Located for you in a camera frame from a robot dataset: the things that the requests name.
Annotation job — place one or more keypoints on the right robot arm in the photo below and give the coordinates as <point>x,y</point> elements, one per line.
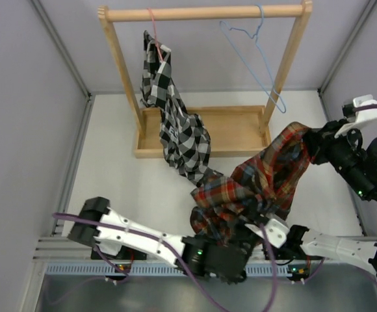
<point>332,195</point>

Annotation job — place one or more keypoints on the black white checkered shirt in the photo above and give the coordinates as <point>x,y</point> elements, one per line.
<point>186,143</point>

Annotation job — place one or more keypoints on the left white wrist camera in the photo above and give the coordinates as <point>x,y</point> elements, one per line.
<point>276,230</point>

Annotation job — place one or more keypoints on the left aluminium frame post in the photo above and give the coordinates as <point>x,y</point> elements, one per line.
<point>67,59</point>

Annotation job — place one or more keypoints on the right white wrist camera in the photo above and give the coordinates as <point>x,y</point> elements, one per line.
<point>358,113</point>

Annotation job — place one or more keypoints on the red brown plaid shirt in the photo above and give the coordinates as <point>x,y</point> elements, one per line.
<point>264,183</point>

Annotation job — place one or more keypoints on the pink wire hanger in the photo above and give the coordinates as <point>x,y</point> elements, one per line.
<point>155,34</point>

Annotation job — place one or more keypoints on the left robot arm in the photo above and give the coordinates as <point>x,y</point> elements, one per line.
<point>108,233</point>

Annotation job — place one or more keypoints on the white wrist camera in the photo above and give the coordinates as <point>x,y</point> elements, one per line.
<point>358,113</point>
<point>276,230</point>

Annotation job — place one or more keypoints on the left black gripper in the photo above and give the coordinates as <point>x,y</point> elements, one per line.
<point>250,219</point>

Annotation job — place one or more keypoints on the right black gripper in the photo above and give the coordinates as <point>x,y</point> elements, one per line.
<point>320,142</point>

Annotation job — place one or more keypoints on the slotted grey cable duct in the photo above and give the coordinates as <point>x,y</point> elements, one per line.
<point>157,269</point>

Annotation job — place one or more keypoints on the aluminium frame post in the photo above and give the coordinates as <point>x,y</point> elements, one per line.
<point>368,8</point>
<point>67,59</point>

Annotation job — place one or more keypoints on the right aluminium frame post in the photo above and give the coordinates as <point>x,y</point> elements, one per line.
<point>368,8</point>

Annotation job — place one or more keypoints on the aluminium mounting rail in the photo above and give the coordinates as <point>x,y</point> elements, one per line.
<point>60,249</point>

